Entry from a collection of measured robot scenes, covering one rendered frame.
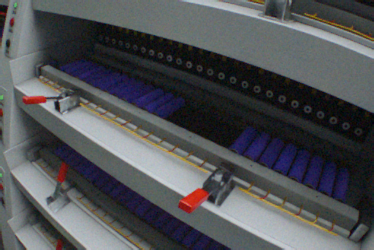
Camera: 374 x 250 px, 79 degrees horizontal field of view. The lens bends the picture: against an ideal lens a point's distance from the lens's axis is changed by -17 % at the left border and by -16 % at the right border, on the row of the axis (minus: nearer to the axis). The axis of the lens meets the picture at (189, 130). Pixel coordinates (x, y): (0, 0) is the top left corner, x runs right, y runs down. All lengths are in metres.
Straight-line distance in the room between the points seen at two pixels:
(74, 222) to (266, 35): 0.42
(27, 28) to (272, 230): 0.51
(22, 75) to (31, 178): 0.21
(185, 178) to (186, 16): 0.18
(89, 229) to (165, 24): 0.35
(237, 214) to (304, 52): 0.17
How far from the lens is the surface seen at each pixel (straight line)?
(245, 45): 0.25
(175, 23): 0.29
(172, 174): 0.31
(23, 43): 0.55
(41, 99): 0.40
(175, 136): 0.33
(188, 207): 0.22
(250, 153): 0.33
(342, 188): 0.34
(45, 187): 0.57
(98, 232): 0.48
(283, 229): 0.29
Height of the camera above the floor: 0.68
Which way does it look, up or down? 17 degrees down
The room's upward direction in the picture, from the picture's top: 17 degrees clockwise
